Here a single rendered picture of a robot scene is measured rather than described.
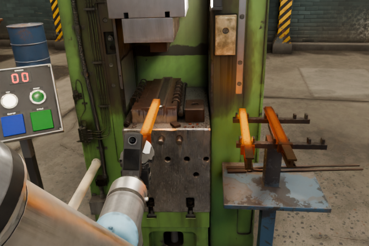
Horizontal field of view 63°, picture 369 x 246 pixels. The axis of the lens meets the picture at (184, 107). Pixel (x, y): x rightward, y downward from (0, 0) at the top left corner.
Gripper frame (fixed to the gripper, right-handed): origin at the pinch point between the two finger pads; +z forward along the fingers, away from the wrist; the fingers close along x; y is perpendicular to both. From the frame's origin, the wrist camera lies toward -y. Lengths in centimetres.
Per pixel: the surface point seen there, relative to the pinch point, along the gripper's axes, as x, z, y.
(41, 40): -248, 434, 56
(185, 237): 10, 38, 81
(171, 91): 4, 60, 7
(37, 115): -45, 25, 3
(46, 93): -43, 32, -3
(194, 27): 16, 89, -19
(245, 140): 33.4, 14.0, 8.1
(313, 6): 262, 593, 23
